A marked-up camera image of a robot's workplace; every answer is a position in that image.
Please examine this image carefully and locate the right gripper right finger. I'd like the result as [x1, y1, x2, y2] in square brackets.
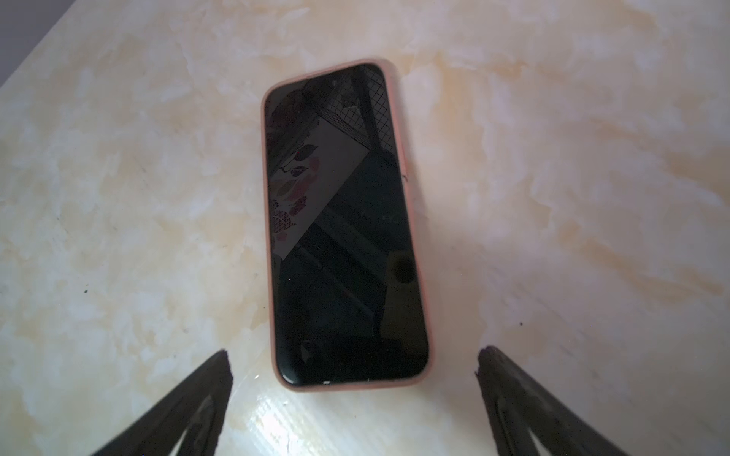
[475, 346, 625, 455]

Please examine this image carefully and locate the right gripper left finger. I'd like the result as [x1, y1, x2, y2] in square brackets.
[95, 350, 233, 455]

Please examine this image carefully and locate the pink phone case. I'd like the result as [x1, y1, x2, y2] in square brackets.
[260, 57, 435, 393]

